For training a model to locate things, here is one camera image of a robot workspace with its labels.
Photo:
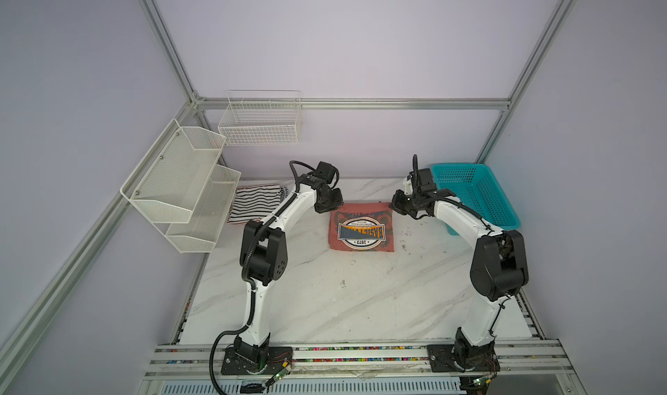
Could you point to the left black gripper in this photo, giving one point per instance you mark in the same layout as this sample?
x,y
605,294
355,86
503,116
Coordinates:
x,y
338,201

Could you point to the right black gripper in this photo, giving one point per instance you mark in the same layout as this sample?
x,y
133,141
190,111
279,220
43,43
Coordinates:
x,y
395,202

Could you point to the dusty red tank top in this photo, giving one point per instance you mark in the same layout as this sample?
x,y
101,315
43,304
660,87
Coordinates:
x,y
362,227

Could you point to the black white striped tank top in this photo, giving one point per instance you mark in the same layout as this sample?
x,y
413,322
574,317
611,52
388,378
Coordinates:
x,y
253,203

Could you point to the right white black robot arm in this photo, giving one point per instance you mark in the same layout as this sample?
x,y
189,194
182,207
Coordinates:
x,y
498,269

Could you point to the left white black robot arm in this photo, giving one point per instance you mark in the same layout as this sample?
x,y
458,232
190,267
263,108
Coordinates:
x,y
264,251

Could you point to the teal plastic basket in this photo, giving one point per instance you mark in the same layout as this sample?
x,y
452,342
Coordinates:
x,y
478,188

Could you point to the lower white mesh shelf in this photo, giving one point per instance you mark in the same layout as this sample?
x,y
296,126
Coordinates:
x,y
201,234

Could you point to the white wire wall basket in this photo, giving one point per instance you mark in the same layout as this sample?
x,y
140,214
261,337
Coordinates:
x,y
262,118

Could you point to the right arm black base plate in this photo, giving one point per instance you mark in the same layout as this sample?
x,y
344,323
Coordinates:
x,y
456,358

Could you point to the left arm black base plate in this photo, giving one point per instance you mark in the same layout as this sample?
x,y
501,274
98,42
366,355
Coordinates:
x,y
268,362

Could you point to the aluminium mounting rail frame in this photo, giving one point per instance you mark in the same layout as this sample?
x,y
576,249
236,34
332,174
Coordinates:
x,y
536,365

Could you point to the aluminium enclosure frame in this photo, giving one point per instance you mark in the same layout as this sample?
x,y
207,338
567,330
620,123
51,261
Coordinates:
x,y
31,331

